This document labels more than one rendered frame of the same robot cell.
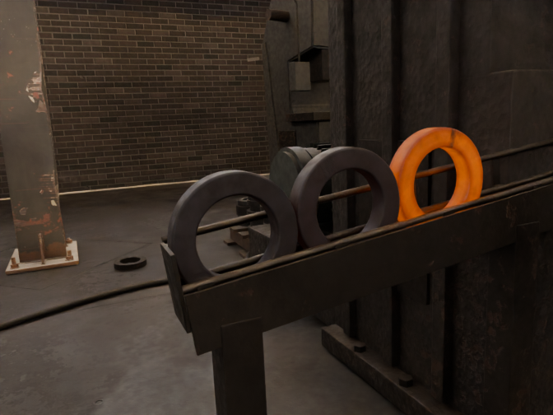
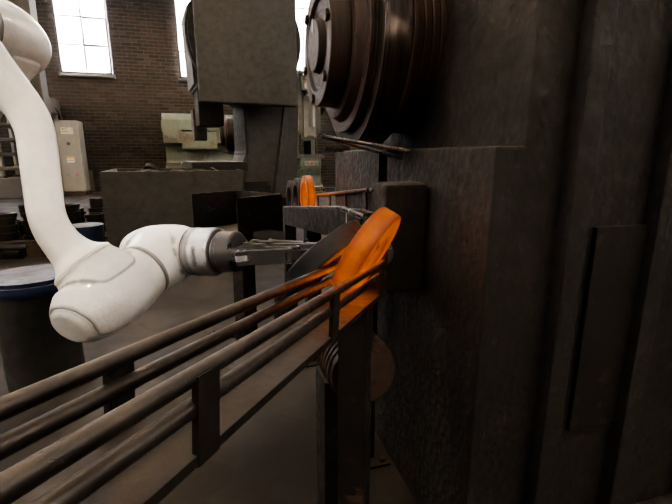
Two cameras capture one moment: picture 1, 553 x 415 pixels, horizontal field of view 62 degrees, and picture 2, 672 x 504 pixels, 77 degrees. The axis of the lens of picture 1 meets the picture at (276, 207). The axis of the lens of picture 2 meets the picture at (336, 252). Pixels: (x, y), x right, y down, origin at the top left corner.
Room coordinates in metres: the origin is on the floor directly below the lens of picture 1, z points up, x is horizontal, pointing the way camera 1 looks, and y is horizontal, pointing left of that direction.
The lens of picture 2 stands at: (1.16, -2.08, 0.86)
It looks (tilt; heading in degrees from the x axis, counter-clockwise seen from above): 13 degrees down; 98
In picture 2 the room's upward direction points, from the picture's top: straight up
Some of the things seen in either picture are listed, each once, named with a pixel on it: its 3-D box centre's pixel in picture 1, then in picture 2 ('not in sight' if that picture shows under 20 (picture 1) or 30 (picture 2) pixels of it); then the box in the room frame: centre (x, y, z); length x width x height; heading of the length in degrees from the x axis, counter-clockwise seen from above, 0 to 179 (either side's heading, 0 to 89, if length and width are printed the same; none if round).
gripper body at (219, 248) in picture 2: not in sight; (242, 251); (0.89, -1.36, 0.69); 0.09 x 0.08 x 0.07; 169
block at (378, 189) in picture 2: not in sight; (399, 236); (1.17, -1.15, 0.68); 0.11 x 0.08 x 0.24; 24
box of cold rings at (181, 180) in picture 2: not in sight; (179, 210); (-0.67, 1.31, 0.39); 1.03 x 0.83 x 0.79; 28
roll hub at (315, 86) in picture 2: not in sight; (323, 46); (0.98, -0.98, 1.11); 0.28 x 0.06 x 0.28; 114
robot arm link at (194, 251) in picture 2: not in sight; (208, 251); (0.82, -1.35, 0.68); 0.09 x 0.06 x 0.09; 79
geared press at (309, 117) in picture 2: not in sight; (303, 128); (-0.97, 7.84, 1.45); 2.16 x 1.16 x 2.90; 114
